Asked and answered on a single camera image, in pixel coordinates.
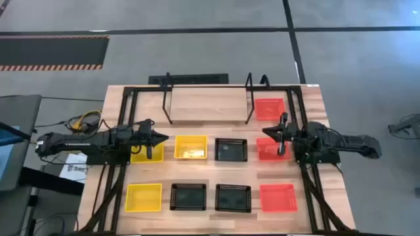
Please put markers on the yellow plastic basket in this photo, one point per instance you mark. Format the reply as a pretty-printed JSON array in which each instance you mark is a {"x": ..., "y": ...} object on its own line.
[
  {"x": 158, "y": 158},
  {"x": 143, "y": 197},
  {"x": 183, "y": 144}
]

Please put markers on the printed white paper sheet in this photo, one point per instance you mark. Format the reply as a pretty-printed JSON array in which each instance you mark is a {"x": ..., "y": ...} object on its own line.
[{"x": 73, "y": 168}]

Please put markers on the black plastic basket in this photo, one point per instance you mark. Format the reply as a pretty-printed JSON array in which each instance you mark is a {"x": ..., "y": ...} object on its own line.
[
  {"x": 231, "y": 150},
  {"x": 188, "y": 197},
  {"x": 233, "y": 199}
]

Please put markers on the black hazard-striped floor mat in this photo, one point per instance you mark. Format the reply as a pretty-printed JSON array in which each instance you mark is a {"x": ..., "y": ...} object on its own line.
[{"x": 49, "y": 52}]

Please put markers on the black aluminium table frame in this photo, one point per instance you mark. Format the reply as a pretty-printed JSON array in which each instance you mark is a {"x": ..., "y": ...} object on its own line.
[{"x": 147, "y": 88}]

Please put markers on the black boom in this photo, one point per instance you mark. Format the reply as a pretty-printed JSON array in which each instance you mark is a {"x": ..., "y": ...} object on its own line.
[{"x": 49, "y": 180}]

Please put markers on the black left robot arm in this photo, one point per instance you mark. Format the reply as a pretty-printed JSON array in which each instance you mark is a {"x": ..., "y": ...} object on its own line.
[{"x": 82, "y": 142}]

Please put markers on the grey cabinet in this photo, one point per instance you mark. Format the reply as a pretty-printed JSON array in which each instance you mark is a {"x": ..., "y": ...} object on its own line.
[{"x": 19, "y": 108}]

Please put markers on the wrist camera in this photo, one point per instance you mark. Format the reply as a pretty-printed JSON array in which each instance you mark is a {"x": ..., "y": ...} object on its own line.
[
  {"x": 145, "y": 130},
  {"x": 290, "y": 130}
]

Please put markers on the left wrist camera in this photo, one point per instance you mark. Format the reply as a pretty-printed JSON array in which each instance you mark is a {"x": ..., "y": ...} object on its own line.
[{"x": 145, "y": 130}]

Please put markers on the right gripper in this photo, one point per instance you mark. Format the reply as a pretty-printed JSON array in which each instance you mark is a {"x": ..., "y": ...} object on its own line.
[{"x": 281, "y": 149}]

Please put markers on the red-orange plastic basket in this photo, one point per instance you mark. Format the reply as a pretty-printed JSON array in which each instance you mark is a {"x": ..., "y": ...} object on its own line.
[
  {"x": 267, "y": 153},
  {"x": 269, "y": 109},
  {"x": 278, "y": 198}
]

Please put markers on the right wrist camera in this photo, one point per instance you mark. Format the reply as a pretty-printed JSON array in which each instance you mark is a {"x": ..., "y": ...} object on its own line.
[{"x": 290, "y": 130}]

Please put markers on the light blue panel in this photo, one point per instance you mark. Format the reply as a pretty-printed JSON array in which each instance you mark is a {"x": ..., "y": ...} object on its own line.
[{"x": 6, "y": 154}]

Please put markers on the black curved bar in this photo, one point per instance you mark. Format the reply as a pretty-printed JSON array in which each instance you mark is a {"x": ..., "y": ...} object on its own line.
[{"x": 16, "y": 131}]

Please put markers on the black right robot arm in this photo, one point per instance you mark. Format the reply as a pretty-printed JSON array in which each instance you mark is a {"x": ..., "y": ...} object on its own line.
[{"x": 344, "y": 141}]

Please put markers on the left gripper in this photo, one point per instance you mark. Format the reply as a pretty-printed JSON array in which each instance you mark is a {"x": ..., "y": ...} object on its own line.
[{"x": 149, "y": 151}]

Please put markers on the grey stand base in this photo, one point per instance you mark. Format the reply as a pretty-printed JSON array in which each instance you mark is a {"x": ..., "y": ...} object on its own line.
[{"x": 410, "y": 123}]

